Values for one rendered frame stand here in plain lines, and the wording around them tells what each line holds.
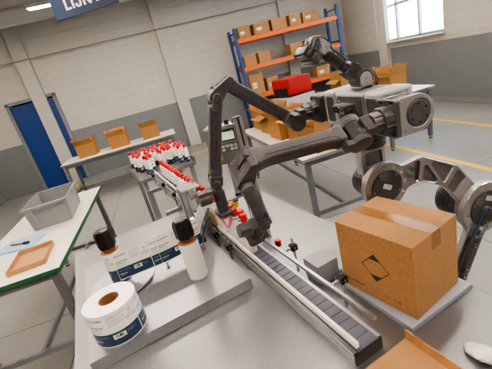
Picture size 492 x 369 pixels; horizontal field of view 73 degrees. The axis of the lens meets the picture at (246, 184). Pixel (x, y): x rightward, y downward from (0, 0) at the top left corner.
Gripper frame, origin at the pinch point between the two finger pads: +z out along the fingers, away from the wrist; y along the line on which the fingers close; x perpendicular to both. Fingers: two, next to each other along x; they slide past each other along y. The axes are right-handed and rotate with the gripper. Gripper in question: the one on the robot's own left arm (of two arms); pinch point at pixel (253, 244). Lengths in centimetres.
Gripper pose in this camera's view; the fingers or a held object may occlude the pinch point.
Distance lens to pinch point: 158.8
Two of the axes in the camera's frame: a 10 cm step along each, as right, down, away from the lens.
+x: 5.0, 7.2, -4.7
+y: -8.5, 3.4, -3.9
